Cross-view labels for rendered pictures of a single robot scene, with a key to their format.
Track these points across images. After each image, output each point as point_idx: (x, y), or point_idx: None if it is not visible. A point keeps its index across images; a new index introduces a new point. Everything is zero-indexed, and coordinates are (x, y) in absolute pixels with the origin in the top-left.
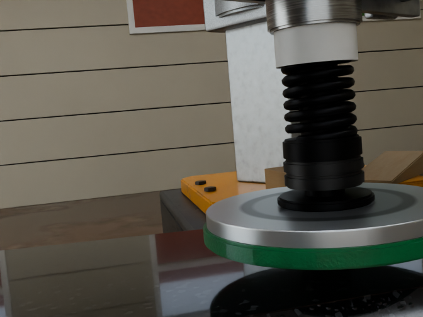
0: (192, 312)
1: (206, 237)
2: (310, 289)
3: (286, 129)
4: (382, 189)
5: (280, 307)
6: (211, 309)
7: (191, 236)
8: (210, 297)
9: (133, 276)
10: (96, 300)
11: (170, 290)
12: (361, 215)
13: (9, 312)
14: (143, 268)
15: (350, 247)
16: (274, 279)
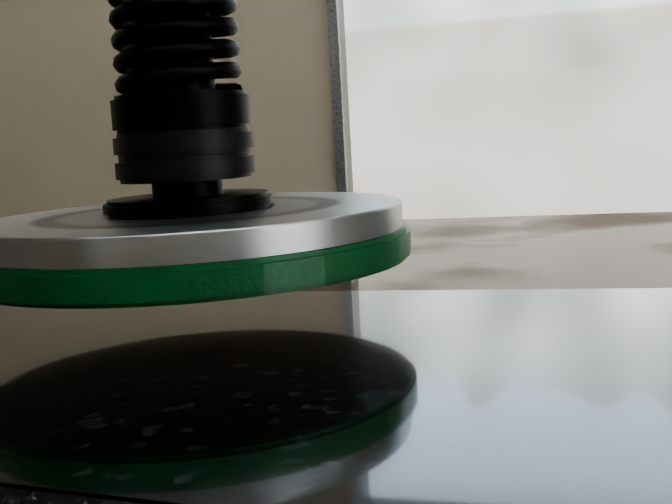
0: (478, 297)
1: (408, 236)
2: (301, 301)
3: (234, 69)
4: (41, 219)
5: (372, 291)
6: (450, 297)
7: (252, 460)
8: (435, 307)
9: (539, 351)
10: (619, 322)
11: (484, 321)
12: None
13: None
14: (506, 364)
15: None
16: (314, 315)
